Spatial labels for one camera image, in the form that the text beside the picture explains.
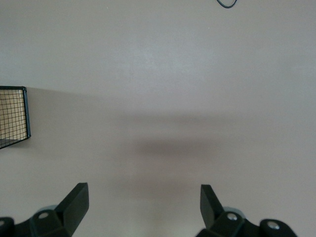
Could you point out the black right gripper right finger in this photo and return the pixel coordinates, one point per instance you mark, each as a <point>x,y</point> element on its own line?
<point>212,212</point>

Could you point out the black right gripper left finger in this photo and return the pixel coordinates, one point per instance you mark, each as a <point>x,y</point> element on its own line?
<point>71,212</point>

